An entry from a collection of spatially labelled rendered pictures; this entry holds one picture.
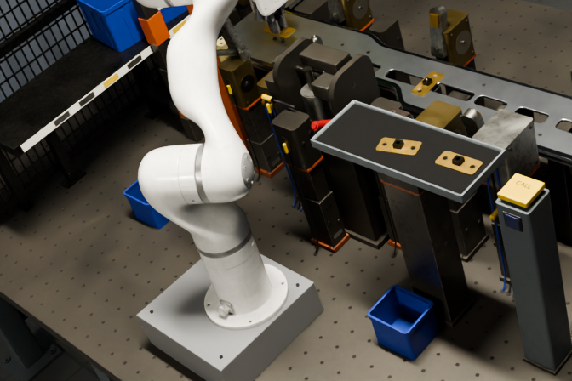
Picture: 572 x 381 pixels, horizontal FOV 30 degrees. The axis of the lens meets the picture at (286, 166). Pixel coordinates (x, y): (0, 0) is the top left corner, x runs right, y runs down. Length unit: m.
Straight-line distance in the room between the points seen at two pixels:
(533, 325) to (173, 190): 0.74
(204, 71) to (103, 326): 0.78
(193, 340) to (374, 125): 0.62
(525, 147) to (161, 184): 0.71
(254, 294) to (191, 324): 0.17
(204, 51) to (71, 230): 0.96
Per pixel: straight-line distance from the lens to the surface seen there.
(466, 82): 2.40
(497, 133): 2.07
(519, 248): 1.93
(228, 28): 2.54
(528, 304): 2.04
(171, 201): 2.09
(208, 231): 2.14
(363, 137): 2.05
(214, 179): 2.03
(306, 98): 2.30
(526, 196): 1.85
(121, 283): 2.66
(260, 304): 2.29
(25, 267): 2.86
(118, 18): 2.82
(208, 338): 2.29
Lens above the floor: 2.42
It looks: 38 degrees down
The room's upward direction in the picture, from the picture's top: 19 degrees counter-clockwise
